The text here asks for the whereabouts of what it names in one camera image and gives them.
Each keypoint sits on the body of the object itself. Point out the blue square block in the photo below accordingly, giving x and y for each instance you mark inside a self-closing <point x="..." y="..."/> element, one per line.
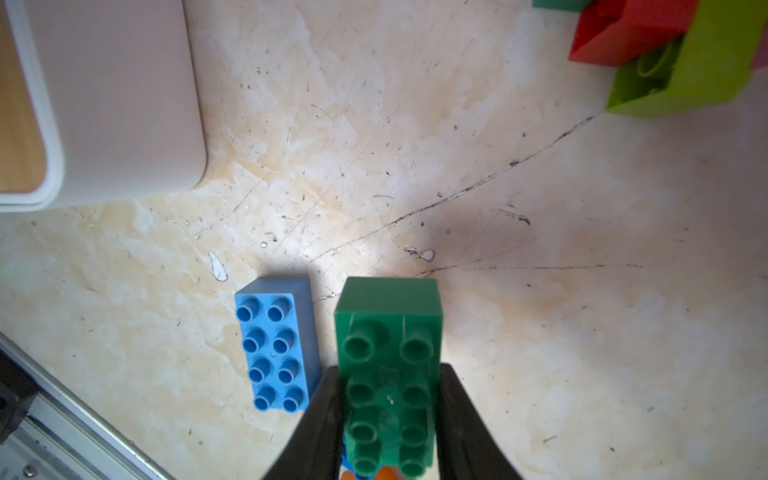
<point x="349" y="467"/>

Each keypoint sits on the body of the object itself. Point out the orange block front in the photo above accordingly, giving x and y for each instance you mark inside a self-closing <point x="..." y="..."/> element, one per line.
<point x="385" y="473"/>

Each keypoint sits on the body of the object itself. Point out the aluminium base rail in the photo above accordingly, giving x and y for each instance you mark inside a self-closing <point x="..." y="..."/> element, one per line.
<point x="47" y="432"/>

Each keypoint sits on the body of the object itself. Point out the red long block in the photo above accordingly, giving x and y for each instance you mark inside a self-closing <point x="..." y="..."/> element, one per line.
<point x="613" y="32"/>

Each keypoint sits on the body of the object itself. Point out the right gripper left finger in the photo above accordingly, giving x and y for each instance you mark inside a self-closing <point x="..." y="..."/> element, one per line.
<point x="314" y="449"/>

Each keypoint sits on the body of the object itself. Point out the lime long block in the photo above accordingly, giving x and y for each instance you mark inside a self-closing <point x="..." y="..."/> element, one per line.
<point x="708" y="65"/>

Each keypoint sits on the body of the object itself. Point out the light blue block left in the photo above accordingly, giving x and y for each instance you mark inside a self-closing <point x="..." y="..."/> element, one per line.
<point x="279" y="340"/>

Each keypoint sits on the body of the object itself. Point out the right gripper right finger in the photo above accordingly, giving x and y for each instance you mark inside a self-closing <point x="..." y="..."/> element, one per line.
<point x="465" y="447"/>

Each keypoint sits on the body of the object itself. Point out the white tray with wood lid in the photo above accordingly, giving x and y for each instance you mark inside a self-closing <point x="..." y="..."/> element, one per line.
<point x="98" y="103"/>

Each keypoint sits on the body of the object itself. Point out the green block front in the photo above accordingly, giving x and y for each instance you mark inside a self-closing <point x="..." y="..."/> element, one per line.
<point x="389" y="333"/>

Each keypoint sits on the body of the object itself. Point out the pink block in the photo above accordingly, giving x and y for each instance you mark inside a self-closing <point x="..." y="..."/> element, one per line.
<point x="760" y="59"/>

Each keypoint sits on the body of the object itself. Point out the dark green block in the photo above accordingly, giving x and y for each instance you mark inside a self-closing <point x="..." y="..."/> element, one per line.
<point x="562" y="5"/>

